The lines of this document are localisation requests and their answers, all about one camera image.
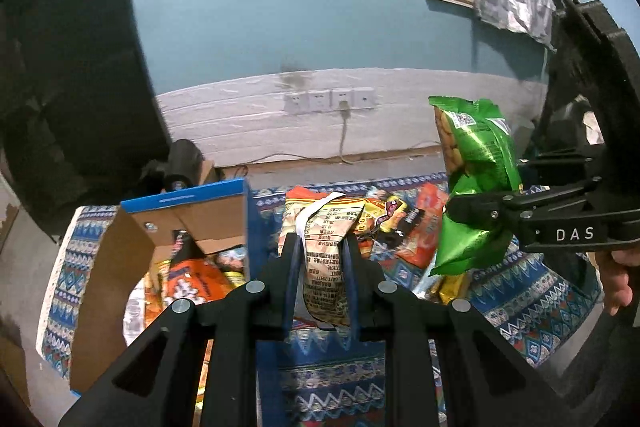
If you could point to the green snack packet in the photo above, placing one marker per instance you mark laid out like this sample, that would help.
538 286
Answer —
475 147

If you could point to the black cylinder device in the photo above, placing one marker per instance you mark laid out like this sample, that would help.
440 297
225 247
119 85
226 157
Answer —
182 162

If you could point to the black packet with yellow label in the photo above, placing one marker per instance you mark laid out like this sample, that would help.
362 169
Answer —
400 219

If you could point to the small brown cardboard box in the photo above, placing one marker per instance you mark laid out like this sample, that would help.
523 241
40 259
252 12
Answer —
209 172

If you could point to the blue patterned blanket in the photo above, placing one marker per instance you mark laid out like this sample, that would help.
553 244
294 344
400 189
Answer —
525 307

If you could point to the white silver snack packet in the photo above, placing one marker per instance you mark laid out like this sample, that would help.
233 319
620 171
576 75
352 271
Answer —
134 312

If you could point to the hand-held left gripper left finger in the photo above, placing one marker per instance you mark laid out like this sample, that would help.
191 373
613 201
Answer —
292 272

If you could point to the long yellow snack packet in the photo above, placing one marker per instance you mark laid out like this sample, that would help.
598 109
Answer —
366 227

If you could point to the red-orange snack packet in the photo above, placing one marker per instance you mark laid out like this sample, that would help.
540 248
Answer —
420 252

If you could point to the person's right hand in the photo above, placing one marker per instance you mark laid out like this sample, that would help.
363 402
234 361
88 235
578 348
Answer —
617 279

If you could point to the white wall socket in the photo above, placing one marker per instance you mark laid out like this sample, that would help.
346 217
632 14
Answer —
364 97
342 97
295 103
318 101

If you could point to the tan printed snack bag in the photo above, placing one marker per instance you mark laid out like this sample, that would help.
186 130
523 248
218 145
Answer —
322 237

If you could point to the blue cardboard box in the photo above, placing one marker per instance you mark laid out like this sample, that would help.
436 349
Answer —
100 287

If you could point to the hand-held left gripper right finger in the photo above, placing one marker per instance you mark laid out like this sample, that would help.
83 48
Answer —
350 279

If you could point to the small yellow snack packet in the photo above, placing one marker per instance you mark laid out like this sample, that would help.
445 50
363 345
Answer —
450 288

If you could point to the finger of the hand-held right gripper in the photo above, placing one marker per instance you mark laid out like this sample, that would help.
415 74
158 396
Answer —
560 167
480 207

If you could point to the large orange chip packet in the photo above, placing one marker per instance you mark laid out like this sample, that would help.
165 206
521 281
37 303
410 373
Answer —
190 282

